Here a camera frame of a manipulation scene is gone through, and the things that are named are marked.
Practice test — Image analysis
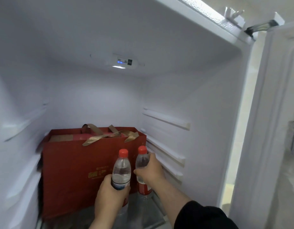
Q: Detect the person's right hand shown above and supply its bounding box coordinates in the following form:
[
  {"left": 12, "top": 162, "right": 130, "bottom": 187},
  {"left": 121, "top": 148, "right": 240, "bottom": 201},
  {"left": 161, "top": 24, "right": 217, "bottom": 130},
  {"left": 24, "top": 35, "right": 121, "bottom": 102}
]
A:
[{"left": 133, "top": 153, "right": 166, "bottom": 189}]

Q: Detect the person's left hand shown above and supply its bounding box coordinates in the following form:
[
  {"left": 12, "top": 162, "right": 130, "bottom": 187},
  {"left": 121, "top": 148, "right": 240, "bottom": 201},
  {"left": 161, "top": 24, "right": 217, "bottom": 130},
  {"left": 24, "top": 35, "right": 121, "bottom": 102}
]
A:
[{"left": 94, "top": 174, "right": 131, "bottom": 222}]

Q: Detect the water bottle red label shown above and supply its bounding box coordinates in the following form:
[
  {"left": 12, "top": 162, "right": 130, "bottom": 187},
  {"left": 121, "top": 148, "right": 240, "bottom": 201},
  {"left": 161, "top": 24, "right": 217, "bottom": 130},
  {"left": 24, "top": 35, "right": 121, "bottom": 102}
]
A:
[{"left": 135, "top": 146, "right": 153, "bottom": 196}]

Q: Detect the water bottle blue white label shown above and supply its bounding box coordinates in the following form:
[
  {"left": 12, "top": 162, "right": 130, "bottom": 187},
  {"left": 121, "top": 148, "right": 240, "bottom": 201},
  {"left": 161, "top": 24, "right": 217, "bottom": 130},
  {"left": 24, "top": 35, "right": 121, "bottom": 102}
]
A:
[{"left": 111, "top": 148, "right": 132, "bottom": 220}]

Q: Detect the person's right forearm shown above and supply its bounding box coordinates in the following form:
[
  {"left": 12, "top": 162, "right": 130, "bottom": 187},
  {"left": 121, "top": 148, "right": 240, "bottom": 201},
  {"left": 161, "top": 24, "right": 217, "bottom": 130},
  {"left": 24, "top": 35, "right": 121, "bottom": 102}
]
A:
[{"left": 151, "top": 181, "right": 194, "bottom": 229}]

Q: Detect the person's left forearm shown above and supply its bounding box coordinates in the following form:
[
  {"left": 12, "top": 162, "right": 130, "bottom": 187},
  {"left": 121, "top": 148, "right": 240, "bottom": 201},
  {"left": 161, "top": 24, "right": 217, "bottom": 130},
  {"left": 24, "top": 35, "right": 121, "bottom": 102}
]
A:
[{"left": 88, "top": 218, "right": 119, "bottom": 229}]

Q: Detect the red paper gift bag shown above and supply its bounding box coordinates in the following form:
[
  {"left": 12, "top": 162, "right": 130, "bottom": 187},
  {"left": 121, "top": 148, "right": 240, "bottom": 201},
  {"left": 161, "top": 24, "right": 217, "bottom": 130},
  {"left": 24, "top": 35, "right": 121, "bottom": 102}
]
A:
[{"left": 41, "top": 127, "right": 147, "bottom": 220}]

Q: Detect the black sleeve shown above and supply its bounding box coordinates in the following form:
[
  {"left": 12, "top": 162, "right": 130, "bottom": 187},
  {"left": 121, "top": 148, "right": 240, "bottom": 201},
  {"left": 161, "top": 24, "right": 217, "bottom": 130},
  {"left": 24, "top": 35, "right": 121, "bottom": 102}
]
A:
[{"left": 173, "top": 200, "right": 239, "bottom": 229}]

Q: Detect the refrigerator control panel light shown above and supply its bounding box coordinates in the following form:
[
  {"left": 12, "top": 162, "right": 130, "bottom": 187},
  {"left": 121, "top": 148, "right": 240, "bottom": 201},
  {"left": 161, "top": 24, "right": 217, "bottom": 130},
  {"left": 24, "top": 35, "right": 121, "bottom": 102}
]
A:
[{"left": 111, "top": 54, "right": 138, "bottom": 69}]

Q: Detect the white refrigerator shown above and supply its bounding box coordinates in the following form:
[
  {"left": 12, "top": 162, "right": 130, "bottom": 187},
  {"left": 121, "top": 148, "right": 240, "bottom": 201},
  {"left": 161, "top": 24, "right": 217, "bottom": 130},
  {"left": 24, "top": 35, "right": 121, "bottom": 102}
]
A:
[{"left": 0, "top": 0, "right": 257, "bottom": 229}]

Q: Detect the white refrigerator door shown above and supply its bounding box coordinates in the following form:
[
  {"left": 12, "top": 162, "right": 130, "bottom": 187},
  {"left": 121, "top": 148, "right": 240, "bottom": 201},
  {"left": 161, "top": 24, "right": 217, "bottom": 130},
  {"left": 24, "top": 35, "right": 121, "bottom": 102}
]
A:
[{"left": 229, "top": 12, "right": 294, "bottom": 229}]

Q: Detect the white plastic hinge cover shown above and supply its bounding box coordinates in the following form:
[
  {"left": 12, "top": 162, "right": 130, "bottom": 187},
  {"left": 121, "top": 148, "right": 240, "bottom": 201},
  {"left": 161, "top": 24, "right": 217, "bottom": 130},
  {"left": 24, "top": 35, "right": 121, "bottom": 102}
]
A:
[{"left": 224, "top": 7, "right": 245, "bottom": 22}]

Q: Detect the metal door hinge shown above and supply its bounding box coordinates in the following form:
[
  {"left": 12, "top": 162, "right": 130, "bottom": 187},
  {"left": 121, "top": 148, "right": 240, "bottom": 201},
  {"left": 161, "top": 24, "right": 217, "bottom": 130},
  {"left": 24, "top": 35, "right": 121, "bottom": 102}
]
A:
[{"left": 244, "top": 19, "right": 280, "bottom": 37}]

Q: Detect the gold ribbon bag handle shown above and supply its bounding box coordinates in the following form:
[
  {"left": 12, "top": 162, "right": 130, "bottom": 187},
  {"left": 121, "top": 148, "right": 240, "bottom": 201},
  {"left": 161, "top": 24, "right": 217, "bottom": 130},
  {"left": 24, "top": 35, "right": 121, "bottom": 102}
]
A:
[
  {"left": 108, "top": 125, "right": 140, "bottom": 143},
  {"left": 81, "top": 124, "right": 114, "bottom": 147}
]

